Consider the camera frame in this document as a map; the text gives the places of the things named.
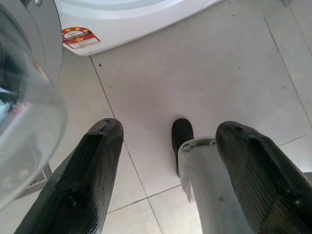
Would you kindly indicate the round glass washer door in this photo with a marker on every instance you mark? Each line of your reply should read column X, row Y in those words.
column 29, row 97

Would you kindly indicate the grey robot left leg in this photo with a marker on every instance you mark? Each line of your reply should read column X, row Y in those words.
column 209, row 185

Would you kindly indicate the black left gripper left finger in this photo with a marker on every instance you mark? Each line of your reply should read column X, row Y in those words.
column 80, row 185

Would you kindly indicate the red star energy label sticker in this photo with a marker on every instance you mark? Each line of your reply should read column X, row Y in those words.
column 79, row 37

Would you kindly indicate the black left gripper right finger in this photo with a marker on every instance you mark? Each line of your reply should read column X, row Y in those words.
column 263, row 180

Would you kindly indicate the white front-load washing machine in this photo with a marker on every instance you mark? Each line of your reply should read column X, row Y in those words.
column 126, row 22

